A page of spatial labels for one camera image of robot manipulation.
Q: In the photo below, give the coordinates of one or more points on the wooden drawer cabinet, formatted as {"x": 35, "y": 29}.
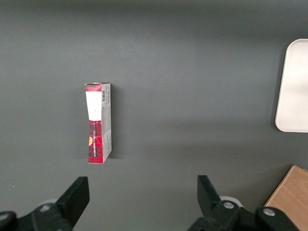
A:
{"x": 292, "y": 204}

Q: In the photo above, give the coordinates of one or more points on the beige rectangular tray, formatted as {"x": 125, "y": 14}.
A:
{"x": 294, "y": 91}

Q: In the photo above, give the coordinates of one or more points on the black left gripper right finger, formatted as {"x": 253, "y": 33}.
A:
{"x": 216, "y": 214}

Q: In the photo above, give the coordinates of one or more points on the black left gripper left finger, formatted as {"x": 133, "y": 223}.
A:
{"x": 69, "y": 202}

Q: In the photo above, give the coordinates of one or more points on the red plaid cardboard box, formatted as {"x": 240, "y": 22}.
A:
{"x": 97, "y": 134}

